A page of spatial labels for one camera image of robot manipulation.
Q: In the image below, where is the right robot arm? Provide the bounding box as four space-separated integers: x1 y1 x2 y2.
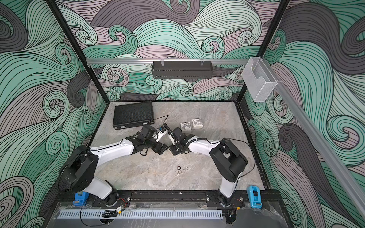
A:
167 128 248 207

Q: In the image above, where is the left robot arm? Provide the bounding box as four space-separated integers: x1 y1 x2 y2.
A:
59 125 168 207

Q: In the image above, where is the black ribbed briefcase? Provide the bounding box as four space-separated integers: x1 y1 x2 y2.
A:
113 102 155 130

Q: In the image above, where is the blue right clamp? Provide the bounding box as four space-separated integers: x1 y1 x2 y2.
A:
247 185 262 209

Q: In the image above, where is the blue clamp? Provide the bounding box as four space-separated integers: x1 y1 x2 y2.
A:
247 185 262 209
73 192 89 207

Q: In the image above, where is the blue left clamp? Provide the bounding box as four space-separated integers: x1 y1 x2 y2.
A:
73 192 89 207

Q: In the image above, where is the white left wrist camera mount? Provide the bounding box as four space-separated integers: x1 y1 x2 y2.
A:
156 124 170 142

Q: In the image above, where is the black wall tray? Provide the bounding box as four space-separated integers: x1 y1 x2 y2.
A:
152 60 213 79

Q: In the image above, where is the clear acrylic wall holder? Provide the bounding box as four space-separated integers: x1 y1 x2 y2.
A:
241 57 278 103

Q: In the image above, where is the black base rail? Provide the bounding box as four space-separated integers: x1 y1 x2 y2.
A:
55 190 282 208

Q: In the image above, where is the white slotted cable duct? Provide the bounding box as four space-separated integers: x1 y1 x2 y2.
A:
57 209 223 220

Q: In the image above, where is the black corner frame post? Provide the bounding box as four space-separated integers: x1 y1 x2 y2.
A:
45 0 110 105

